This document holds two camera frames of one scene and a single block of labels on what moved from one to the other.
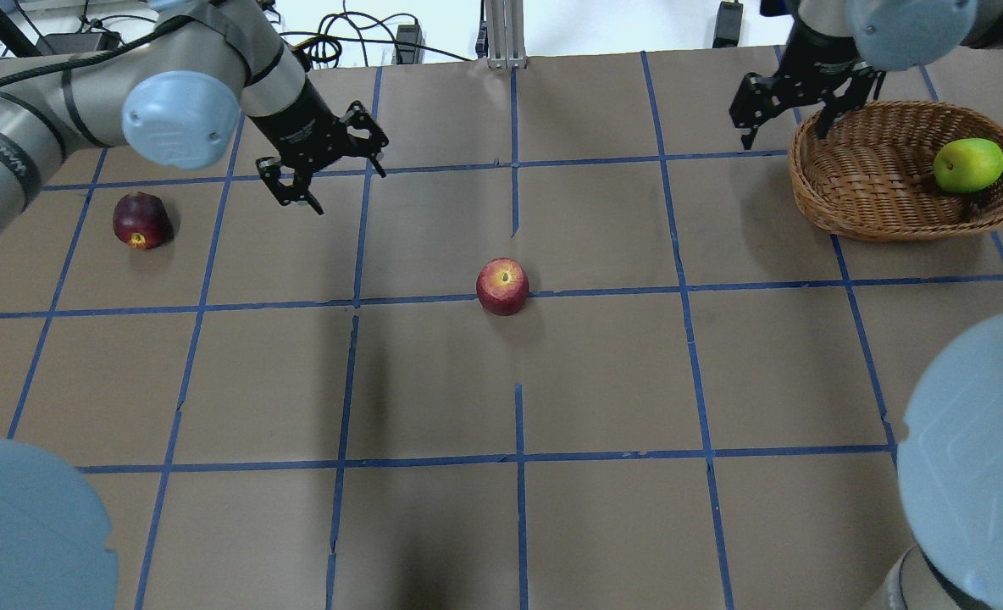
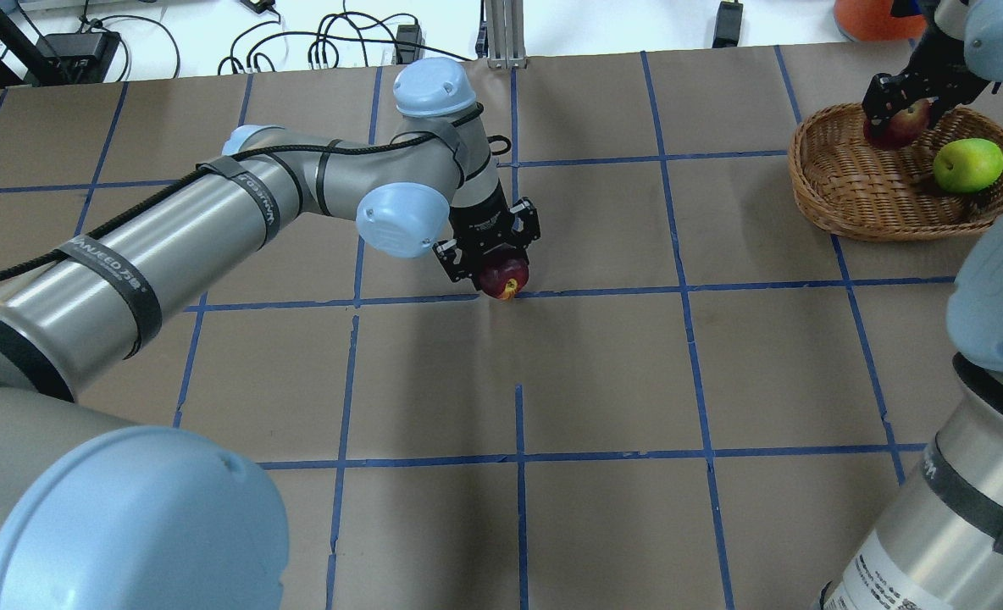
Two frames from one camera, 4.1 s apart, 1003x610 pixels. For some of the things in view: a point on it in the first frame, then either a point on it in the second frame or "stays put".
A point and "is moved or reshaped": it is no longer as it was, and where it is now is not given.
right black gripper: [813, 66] -> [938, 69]
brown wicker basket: [872, 177] stays put
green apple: [968, 165] stays put
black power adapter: [728, 24] stays put
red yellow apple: [502, 286] -> [900, 129]
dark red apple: [141, 219] is moved or reshaped
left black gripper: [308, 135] -> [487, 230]
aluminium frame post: [506, 34] stays put
